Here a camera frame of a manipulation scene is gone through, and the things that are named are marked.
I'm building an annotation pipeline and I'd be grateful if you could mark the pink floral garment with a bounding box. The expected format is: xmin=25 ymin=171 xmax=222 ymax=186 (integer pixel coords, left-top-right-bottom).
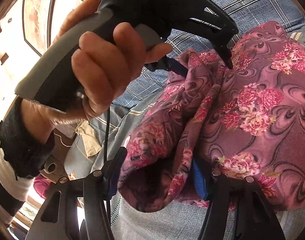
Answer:
xmin=117 ymin=20 xmax=305 ymax=214

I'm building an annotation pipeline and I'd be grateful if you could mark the black sleeve forearm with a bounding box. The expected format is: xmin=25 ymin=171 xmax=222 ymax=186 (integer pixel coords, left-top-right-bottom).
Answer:
xmin=0 ymin=98 xmax=54 ymax=225

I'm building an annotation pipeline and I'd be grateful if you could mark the person's left hand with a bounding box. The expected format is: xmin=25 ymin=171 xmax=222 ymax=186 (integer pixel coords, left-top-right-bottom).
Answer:
xmin=20 ymin=0 xmax=173 ymax=145

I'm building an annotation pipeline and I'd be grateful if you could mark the beige cloth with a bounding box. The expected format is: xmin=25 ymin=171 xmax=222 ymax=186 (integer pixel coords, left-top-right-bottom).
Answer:
xmin=76 ymin=121 xmax=102 ymax=158

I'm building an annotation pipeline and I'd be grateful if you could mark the blue plaid pillow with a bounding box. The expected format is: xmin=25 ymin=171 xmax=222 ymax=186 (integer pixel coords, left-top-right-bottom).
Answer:
xmin=112 ymin=0 xmax=305 ymax=110

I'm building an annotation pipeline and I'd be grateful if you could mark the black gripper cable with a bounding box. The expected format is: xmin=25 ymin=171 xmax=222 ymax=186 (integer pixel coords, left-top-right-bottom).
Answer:
xmin=102 ymin=104 xmax=112 ymax=240

